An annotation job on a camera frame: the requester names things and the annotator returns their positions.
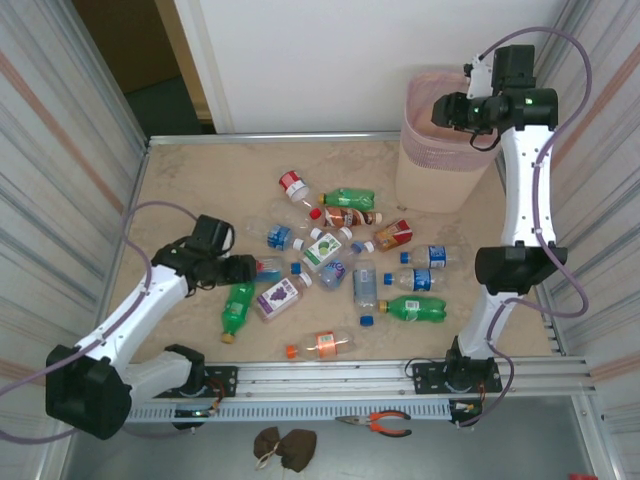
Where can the blue label clear bottle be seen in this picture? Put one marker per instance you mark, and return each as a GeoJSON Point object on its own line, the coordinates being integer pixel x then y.
{"type": "Point", "coordinates": [272, 272]}

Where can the green plastic soda bottle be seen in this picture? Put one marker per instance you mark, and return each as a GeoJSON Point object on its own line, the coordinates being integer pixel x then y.
{"type": "Point", "coordinates": [238, 305]}
{"type": "Point", "coordinates": [350, 199]}
{"type": "Point", "coordinates": [415, 309]}

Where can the grape label square bottle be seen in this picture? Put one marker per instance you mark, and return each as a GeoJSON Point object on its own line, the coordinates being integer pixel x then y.
{"type": "Point", "coordinates": [280, 297]}

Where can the blue label bottle white cap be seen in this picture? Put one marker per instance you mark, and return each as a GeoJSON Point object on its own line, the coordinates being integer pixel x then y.
{"type": "Point", "coordinates": [277, 236]}

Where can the clear bottle red cap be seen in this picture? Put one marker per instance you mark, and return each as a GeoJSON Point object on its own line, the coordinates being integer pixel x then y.
{"type": "Point", "coordinates": [290, 212]}

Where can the lime label square bottle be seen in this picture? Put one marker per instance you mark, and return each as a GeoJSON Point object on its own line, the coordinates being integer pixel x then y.
{"type": "Point", "coordinates": [322, 248]}

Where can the red white label bottle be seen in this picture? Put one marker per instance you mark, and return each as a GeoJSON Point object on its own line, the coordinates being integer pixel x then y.
{"type": "Point", "coordinates": [291, 181]}

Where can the orange label clear bottle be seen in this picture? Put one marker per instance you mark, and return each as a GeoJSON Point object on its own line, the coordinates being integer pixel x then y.
{"type": "Point", "coordinates": [325, 345]}

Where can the grey label clear bottle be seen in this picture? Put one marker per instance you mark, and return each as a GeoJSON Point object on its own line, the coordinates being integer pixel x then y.
{"type": "Point", "coordinates": [365, 285]}

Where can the red orange drink carton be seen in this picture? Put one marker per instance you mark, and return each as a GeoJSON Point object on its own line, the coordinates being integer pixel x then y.
{"type": "Point", "coordinates": [394, 236]}

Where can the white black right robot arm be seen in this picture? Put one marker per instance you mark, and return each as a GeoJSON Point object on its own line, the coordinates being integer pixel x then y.
{"type": "Point", "coordinates": [525, 200]}

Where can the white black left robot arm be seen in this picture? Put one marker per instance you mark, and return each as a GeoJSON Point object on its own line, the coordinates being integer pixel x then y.
{"type": "Point", "coordinates": [125, 320]}

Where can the cream slatted waste bin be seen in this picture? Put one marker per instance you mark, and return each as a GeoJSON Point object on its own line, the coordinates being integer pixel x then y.
{"type": "Point", "coordinates": [435, 192]}

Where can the small left circuit board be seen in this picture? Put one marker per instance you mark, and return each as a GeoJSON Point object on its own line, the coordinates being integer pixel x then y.
{"type": "Point", "coordinates": [197, 413]}

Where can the small circuit board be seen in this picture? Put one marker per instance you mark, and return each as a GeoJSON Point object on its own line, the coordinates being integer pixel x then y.
{"type": "Point", "coordinates": [197, 413]}
{"type": "Point", "coordinates": [462, 407]}

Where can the brown cloth bag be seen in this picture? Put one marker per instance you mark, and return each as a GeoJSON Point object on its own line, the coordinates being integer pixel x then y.
{"type": "Point", "coordinates": [300, 445]}

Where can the brown wooden door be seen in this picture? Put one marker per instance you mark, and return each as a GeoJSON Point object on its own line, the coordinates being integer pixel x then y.
{"type": "Point", "coordinates": [125, 40]}

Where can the small right circuit board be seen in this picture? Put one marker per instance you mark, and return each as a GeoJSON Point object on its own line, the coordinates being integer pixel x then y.
{"type": "Point", "coordinates": [462, 407]}

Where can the grey metal lower shelf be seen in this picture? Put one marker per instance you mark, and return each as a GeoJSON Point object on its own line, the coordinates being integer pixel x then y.
{"type": "Point", "coordinates": [450, 455]}

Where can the small red object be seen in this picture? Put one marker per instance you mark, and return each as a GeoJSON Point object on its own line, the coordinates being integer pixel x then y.
{"type": "Point", "coordinates": [581, 477]}

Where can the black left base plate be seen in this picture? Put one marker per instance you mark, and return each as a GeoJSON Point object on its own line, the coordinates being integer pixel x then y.
{"type": "Point", "coordinates": [225, 377]}

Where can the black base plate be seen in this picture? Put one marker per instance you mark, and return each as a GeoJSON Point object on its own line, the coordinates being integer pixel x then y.
{"type": "Point", "coordinates": [425, 375]}
{"type": "Point", "coordinates": [225, 377]}

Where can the aluminium table edge rail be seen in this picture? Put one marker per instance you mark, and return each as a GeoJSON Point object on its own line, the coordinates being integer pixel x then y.
{"type": "Point", "coordinates": [275, 137]}

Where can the white door frame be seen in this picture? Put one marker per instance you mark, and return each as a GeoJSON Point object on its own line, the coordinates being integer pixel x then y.
{"type": "Point", "coordinates": [207, 75]}

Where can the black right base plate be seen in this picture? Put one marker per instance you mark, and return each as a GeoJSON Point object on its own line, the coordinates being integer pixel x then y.
{"type": "Point", "coordinates": [425, 375]}

